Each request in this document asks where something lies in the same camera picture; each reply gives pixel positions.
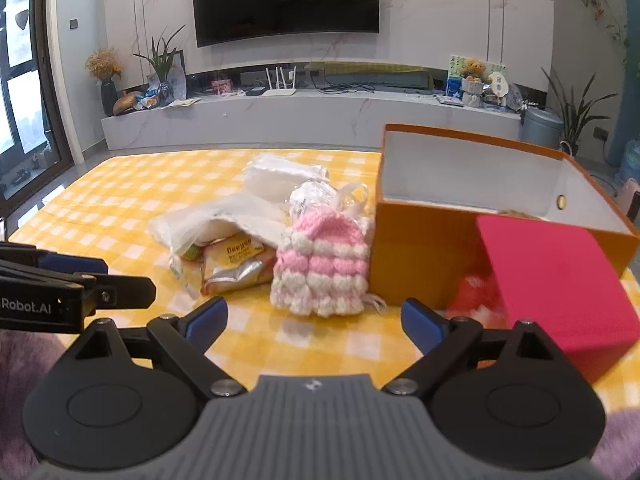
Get green printed card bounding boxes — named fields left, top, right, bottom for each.
left=448, top=55, right=507, bottom=87

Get blue snack bags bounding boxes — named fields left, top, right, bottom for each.
left=135, top=87, right=164, bottom=111

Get black wall television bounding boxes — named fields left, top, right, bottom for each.
left=191, top=0, right=381, bottom=49

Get brown round ornament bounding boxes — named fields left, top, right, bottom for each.
left=112, top=91, right=144, bottom=116

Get white round hand fan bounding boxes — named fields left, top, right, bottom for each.
left=487, top=71, right=509, bottom=99

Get yellow checked mat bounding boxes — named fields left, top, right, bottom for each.
left=7, top=149, right=640, bottom=413

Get orange cardboard box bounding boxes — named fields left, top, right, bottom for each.
left=375, top=123, right=640, bottom=386

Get grey-blue trash can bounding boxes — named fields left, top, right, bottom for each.
left=518, top=107, right=564, bottom=150

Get green potted plant in glass vase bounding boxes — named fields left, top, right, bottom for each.
left=132, top=25, right=187, bottom=107

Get white marble television console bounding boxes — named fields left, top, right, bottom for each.
left=101, top=87, right=523, bottom=152

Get brown teddy bear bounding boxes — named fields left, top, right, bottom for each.
left=461, top=58, right=487, bottom=84

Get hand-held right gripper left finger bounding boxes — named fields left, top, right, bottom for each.
left=75, top=296, right=248, bottom=401

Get clear bag with white handles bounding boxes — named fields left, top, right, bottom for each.
left=287, top=180, right=372, bottom=227

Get black-framed glass sliding door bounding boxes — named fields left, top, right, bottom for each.
left=0, top=0, right=77, bottom=202

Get dark vase with dried flowers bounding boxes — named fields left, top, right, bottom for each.
left=85, top=47, right=123, bottom=117

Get pink box lid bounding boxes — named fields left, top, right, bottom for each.
left=447, top=215, right=640, bottom=386

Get yellow and silver snack packet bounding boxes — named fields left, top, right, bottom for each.
left=200, top=234, right=278, bottom=297

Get tall green floor plant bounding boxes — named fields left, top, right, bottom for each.
left=542, top=67, right=619, bottom=158

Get blue water bottle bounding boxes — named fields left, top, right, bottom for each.
left=617, top=140, right=640, bottom=184

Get white router with antennas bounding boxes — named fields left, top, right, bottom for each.
left=262, top=65, right=298, bottom=97

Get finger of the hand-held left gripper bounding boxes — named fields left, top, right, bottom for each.
left=79, top=275, right=157, bottom=320
left=0, top=241, right=108, bottom=290

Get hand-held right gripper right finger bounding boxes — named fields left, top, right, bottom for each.
left=382, top=297, right=568, bottom=401

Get pink and white knitted hat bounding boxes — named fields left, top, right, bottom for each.
left=270, top=209, right=376, bottom=318

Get purple fluffy cloth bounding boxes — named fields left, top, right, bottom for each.
left=0, top=330, right=68, bottom=480

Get white folded plastic-wrapped pack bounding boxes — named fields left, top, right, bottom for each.
left=242, top=154, right=331, bottom=196

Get dark picture frame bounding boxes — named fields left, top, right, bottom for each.
left=167, top=50, right=187, bottom=101

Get white plastic bag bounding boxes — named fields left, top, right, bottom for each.
left=148, top=192, right=290, bottom=262

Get black cables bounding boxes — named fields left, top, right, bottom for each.
left=317, top=81, right=377, bottom=95

